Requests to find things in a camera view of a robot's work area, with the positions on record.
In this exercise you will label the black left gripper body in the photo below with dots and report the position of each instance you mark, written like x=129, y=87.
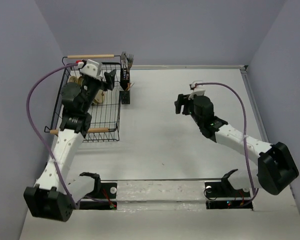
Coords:
x=91, y=89

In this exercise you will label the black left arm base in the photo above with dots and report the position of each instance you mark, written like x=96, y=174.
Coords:
x=105, y=199

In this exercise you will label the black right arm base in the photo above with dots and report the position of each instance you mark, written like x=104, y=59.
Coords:
x=217, y=198

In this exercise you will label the black wire dish rack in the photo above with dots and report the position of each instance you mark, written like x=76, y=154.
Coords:
x=102, y=121

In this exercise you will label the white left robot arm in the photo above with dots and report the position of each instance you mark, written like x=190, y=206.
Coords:
x=51, y=197

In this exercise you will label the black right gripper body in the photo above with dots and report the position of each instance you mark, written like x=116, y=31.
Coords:
x=188, y=108

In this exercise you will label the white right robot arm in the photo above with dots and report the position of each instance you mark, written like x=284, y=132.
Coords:
x=275, y=166

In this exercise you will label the cream plate with red mark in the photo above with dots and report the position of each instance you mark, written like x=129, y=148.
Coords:
x=99, y=97

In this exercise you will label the black perforated utensil caddy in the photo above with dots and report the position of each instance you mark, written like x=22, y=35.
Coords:
x=125, y=86

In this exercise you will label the black fork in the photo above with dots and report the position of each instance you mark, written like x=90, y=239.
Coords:
x=130, y=60

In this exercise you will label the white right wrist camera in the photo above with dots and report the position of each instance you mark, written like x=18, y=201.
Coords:
x=197, y=89

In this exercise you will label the yellow brown plate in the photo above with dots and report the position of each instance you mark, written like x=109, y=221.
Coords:
x=80, y=80

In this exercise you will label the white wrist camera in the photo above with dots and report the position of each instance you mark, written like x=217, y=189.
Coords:
x=92, y=69
x=197, y=89

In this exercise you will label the all silver fork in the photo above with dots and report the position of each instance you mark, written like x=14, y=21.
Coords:
x=124, y=60

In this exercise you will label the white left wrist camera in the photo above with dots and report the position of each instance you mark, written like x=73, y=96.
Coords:
x=92, y=69

